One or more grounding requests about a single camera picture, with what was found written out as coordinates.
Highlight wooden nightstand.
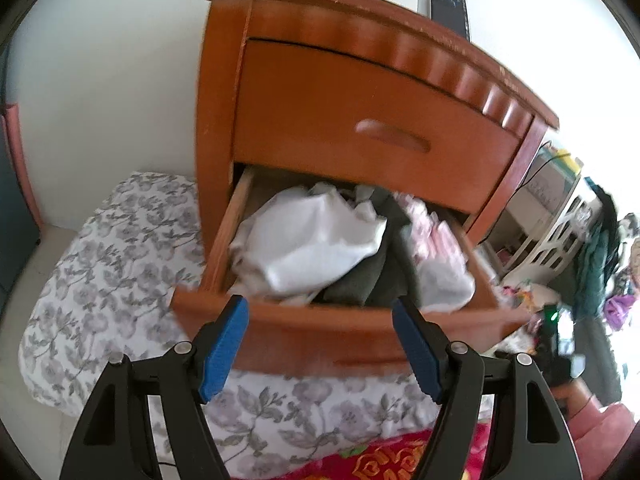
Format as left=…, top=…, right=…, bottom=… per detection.
left=196, top=0, right=560, bottom=293

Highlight grey floral mattress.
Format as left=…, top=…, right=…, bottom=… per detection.
left=19, top=171, right=493, bottom=476

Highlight white pink-trimmed underwear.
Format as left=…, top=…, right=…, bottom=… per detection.
left=415, top=255, right=476, bottom=316

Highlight purple cloth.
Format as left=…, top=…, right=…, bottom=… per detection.
left=602, top=294, right=635, bottom=326

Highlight white small shelf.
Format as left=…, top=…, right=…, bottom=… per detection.
left=487, top=142, right=583, bottom=266

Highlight grey white plush toy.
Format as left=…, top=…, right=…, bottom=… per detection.
left=617, top=212, right=640, bottom=241

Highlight red floral blanket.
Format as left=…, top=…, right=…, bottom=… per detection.
left=295, top=422, right=488, bottom=480

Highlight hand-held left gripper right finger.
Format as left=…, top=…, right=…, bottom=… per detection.
left=391, top=296, right=583, bottom=480

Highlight yellow plastic item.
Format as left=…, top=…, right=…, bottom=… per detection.
left=547, top=147, right=583, bottom=171

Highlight pink door frame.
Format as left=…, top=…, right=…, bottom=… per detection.
left=2, top=102, right=45, bottom=231

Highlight dark grey underwear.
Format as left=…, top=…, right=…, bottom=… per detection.
left=315, top=185, right=426, bottom=308

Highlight white lattice basket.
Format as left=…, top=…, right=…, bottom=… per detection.
left=500, top=175, right=603, bottom=286

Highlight pink underwear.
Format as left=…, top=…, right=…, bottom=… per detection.
left=395, top=192, right=468, bottom=266

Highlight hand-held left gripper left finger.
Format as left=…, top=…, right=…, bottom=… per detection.
left=59, top=294, right=250, bottom=480

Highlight wooden drawer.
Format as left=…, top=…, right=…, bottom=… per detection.
left=234, top=39, right=531, bottom=215
left=171, top=166, right=532, bottom=376

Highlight dark blue door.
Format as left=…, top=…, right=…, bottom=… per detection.
left=0, top=110, right=41, bottom=311

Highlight black phone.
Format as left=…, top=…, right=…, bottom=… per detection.
left=427, top=0, right=472, bottom=41

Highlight pink cushion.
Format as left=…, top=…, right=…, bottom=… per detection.
left=565, top=385, right=636, bottom=441

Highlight closed wooden drawer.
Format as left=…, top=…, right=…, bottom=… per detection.
left=234, top=39, right=531, bottom=215

